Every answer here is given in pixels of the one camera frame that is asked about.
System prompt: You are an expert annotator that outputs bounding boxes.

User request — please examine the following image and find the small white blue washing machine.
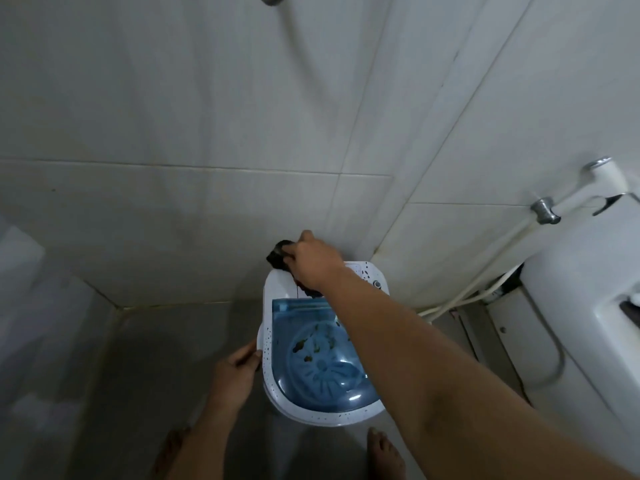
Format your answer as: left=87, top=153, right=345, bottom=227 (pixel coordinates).
left=256, top=261, right=391, bottom=429

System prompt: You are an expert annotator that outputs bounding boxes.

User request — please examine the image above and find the white bidet hose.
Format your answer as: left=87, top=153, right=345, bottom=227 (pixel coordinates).
left=417, top=214, right=539, bottom=317

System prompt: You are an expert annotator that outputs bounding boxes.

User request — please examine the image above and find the white corrugated drain hose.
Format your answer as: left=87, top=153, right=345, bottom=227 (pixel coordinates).
left=425, top=267, right=524, bottom=324

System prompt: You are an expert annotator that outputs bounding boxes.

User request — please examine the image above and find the person's right hand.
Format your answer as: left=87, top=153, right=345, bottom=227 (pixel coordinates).
left=282, top=230, right=347, bottom=291

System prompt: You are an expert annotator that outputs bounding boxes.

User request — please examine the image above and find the white toilet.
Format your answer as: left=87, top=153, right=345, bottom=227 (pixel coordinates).
left=519, top=194, right=640, bottom=451

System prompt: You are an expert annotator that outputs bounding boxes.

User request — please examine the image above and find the dark striped cleaning cloth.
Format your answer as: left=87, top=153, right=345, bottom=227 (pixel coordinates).
left=266, top=239, right=326, bottom=300

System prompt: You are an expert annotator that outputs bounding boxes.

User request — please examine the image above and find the person's right forearm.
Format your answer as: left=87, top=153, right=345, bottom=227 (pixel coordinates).
left=319, top=272, right=637, bottom=480

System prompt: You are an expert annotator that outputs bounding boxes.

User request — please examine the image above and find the person's left hand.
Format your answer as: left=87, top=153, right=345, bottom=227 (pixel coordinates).
left=207, top=340, right=263, bottom=417

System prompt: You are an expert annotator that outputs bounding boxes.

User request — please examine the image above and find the white bidet sprayer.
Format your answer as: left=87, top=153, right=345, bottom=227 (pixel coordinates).
left=549, top=156, right=640, bottom=219

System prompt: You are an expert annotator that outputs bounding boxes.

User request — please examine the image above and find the person's left forearm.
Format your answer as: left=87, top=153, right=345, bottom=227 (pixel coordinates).
left=165, top=407, right=242, bottom=480

